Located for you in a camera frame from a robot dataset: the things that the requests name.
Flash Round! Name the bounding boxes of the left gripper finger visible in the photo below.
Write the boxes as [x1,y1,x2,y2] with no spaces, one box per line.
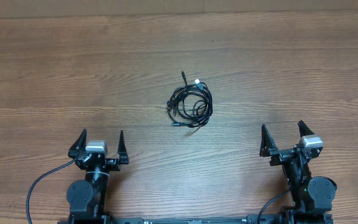
[69,129,87,152]
[117,130,127,159]

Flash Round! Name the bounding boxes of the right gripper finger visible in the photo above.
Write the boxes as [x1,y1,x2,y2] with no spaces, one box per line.
[260,124,277,151]
[298,120,314,137]

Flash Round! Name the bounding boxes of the black cables bundle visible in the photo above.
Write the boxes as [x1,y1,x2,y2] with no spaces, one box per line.
[166,71,214,128]

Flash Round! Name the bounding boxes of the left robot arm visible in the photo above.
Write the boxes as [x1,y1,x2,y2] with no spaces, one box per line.
[66,129,129,223]

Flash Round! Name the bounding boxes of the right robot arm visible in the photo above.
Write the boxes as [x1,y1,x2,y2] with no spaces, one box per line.
[256,120,337,224]

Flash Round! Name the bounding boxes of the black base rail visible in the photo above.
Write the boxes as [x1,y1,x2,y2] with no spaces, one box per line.
[57,214,334,224]

